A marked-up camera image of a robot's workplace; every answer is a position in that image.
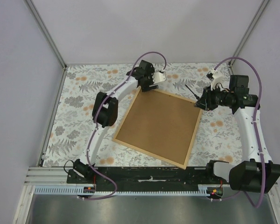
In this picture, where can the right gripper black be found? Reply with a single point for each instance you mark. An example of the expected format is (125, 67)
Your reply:
(206, 102)

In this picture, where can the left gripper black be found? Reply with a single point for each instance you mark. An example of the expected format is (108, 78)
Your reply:
(144, 88)

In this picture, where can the red black screwdriver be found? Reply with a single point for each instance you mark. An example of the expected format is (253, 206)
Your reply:
(192, 92)

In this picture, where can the wooden picture frame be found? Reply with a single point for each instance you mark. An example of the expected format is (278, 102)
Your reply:
(162, 125)

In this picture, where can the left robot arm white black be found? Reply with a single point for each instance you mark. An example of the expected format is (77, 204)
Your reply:
(105, 112)

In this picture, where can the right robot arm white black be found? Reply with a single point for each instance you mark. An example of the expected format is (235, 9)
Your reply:
(257, 168)

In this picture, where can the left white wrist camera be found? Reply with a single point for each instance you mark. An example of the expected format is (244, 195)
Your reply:
(159, 76)

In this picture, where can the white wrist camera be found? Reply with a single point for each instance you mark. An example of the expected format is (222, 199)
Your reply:
(215, 77)
(159, 76)

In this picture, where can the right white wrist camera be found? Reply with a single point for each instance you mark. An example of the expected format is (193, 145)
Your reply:
(215, 77)

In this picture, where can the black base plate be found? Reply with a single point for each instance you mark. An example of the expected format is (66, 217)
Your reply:
(168, 175)

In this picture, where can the left aluminium corner post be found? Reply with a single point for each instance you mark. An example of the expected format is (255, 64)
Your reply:
(39, 21)

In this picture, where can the aluminium corner post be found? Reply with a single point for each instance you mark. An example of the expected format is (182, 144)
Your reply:
(252, 25)
(39, 21)

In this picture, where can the right aluminium corner post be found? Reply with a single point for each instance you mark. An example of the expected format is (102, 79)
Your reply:
(252, 25)

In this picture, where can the white slotted cable duct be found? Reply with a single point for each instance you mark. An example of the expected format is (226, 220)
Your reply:
(138, 189)

